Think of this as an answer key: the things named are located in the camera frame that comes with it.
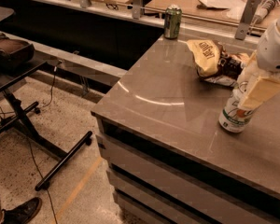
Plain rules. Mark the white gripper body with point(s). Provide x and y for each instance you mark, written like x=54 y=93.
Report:
x=272 y=51

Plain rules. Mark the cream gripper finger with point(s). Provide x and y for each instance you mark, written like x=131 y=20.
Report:
x=259 y=89
x=250 y=73

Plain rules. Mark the white 7up can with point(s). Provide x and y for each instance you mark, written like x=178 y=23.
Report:
x=232 y=118

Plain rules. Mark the green soda can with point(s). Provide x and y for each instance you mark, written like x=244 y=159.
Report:
x=172 y=21

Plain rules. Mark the brown snack bag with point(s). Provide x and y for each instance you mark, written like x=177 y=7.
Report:
x=229 y=67

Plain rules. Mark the white handheld tool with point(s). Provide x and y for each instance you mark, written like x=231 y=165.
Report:
x=263 y=11

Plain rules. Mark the yellow chip bag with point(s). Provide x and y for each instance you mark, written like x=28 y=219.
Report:
x=206 y=55

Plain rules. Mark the white papers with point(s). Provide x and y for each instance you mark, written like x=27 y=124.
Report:
x=222 y=4

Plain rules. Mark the black rolling stand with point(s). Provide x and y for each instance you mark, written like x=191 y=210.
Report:
x=21 y=122

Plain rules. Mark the dark bag on stand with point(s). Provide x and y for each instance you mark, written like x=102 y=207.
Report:
x=13 y=53

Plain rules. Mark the black shoe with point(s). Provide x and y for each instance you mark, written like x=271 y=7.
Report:
x=23 y=213

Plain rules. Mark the metal rail bracket right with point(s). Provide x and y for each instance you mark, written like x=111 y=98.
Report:
x=247 y=17

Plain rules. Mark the metal rail bracket middle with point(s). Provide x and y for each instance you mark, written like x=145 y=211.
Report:
x=137 y=10

